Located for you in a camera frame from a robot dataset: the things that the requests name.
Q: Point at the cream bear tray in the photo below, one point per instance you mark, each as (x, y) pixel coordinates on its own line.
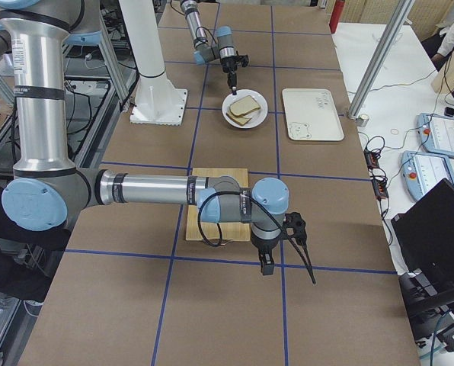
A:
(311, 115)

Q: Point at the orange black cable adapter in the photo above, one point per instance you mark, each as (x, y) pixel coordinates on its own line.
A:
(372, 160)

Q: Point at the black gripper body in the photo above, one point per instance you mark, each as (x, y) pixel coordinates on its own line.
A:
(262, 245)
(228, 65)

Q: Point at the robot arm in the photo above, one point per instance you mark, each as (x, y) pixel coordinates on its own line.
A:
(118, 232)
(209, 46)

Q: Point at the near teach pendant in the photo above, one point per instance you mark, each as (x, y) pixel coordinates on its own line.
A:
(423, 170)

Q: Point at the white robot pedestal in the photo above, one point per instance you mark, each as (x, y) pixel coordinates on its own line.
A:
(156, 101)

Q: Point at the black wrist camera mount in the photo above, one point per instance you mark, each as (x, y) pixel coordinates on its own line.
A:
(294, 228)

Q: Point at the white round plate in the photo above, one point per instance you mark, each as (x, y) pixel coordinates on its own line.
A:
(257, 117)

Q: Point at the teach pendant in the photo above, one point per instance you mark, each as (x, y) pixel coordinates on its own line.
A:
(423, 170)
(436, 133)

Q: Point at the far teach pendant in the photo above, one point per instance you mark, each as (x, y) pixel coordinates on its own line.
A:
(436, 133)

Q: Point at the small metal cylinder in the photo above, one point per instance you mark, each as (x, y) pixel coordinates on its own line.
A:
(362, 120)

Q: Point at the black laptop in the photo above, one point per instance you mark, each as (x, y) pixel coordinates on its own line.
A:
(425, 233)

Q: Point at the red fire extinguisher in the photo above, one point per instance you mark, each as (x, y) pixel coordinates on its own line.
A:
(336, 15)

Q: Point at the metal cutting board handle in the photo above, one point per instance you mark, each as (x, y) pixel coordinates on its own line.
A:
(223, 242)

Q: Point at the bread slice on plate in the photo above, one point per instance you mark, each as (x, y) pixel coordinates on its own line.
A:
(239, 120)

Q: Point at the aluminium frame post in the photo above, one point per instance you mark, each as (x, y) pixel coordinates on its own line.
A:
(392, 28)

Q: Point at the seated person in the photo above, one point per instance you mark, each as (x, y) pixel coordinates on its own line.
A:
(439, 47)

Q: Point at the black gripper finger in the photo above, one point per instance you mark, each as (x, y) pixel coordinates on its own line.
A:
(232, 82)
(264, 264)
(270, 266)

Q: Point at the bread slice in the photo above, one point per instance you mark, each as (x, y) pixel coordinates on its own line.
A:
(244, 106)
(239, 120)

